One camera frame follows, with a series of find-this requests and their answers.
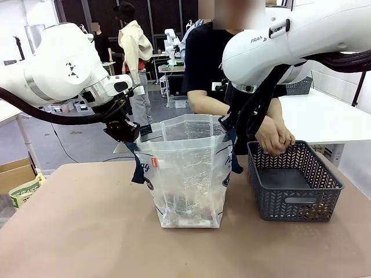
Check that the white board panel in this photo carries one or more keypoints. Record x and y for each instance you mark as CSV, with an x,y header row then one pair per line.
x,y
34,37

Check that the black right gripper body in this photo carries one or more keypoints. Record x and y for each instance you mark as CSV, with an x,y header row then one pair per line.
x,y
229,120

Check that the white side table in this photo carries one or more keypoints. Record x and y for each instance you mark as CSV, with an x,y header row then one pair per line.
x,y
319,116

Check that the person's right forearm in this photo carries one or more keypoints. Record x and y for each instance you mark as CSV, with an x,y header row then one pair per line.
x,y
205,104

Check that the large gray plastic basket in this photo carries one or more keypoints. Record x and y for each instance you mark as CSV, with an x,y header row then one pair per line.
x,y
290,202

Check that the person's right hand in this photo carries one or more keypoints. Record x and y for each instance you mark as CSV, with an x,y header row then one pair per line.
x,y
265,136

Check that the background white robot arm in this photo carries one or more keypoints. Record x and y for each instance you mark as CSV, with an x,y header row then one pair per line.
x,y
171,43

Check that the metal mannequin base plate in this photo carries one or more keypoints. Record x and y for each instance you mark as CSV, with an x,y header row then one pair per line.
x,y
120,149

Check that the clear plastic floor box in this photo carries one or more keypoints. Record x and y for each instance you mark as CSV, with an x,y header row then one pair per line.
x,y
179,102

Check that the person's left hand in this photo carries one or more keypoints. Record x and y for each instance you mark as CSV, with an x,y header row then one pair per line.
x,y
287,139

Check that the background table with green tray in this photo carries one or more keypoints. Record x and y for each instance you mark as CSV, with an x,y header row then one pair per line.
x,y
171,69

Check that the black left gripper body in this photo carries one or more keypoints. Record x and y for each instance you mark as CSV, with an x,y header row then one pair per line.
x,y
121,130

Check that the brown cardboard box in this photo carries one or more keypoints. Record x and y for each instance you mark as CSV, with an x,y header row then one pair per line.
x,y
14,176

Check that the person's left forearm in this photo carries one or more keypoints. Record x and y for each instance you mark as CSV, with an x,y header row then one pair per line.
x,y
274,110

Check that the mannequin with beige jacket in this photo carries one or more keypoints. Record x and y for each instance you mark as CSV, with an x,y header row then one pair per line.
x,y
133,49

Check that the small gray plastic basket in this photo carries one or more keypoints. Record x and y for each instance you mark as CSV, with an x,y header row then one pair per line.
x,y
300,87

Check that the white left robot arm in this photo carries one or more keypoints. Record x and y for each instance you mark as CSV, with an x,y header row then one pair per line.
x,y
58,66

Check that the yellow snack package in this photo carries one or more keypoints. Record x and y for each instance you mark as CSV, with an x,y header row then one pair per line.
x,y
317,210

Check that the person in black t-shirt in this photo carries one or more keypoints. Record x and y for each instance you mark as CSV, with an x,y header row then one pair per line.
x,y
203,58

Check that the background person in black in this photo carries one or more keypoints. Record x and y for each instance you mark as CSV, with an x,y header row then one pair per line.
x,y
101,43

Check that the white desk with metal leg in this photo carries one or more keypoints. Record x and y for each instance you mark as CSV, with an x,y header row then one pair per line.
x,y
8,113

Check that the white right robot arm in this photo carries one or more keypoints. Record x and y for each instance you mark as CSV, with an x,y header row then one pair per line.
x,y
290,43

